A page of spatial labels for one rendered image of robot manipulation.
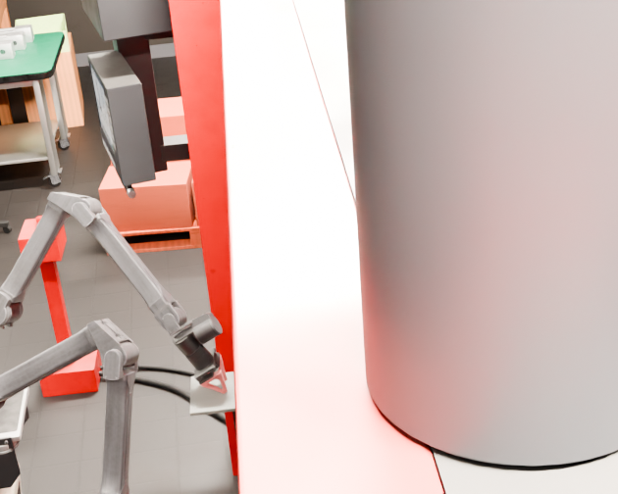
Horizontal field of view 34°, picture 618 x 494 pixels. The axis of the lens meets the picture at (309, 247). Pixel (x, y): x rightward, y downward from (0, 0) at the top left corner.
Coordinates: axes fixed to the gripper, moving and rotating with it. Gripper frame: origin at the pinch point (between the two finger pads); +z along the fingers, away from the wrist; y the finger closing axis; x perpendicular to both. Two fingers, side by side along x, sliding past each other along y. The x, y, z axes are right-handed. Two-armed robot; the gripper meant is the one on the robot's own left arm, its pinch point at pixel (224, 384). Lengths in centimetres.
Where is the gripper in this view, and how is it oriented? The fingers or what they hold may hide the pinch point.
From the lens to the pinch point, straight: 286.2
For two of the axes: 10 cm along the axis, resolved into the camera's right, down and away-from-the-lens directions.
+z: 5.4, 7.2, 4.3
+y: -0.8, -4.6, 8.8
